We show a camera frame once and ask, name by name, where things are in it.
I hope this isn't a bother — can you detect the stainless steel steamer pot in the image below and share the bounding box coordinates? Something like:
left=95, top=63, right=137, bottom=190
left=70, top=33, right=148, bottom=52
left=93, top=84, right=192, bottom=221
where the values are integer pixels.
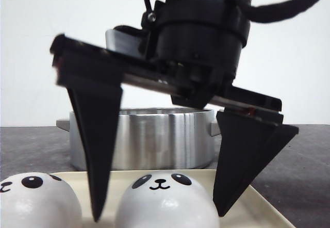
left=56, top=108, right=221, bottom=170

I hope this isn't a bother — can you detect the cream plastic tray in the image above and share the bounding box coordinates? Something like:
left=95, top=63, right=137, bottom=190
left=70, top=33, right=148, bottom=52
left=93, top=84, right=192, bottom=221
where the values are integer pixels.
left=54, top=170, right=293, bottom=227

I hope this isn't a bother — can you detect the black sleeved cable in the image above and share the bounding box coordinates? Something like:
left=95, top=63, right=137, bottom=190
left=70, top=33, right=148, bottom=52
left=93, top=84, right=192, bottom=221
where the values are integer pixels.
left=232, top=0, right=330, bottom=24

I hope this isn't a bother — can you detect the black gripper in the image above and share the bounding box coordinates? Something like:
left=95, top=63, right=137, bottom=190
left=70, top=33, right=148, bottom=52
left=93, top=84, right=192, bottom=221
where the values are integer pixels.
left=50, top=0, right=283, bottom=124

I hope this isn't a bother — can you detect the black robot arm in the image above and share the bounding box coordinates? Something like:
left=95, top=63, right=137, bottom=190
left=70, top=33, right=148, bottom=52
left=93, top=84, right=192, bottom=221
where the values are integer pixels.
left=50, top=0, right=299, bottom=221

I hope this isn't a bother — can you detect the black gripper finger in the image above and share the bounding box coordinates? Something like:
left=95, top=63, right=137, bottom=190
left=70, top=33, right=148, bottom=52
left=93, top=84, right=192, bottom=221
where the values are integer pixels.
left=56, top=51, right=123, bottom=222
left=213, top=111, right=299, bottom=217

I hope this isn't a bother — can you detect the panda bun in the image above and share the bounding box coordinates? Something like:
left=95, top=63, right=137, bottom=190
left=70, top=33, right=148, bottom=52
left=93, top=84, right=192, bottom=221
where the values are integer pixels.
left=1, top=172, right=83, bottom=227
left=115, top=171, right=220, bottom=227

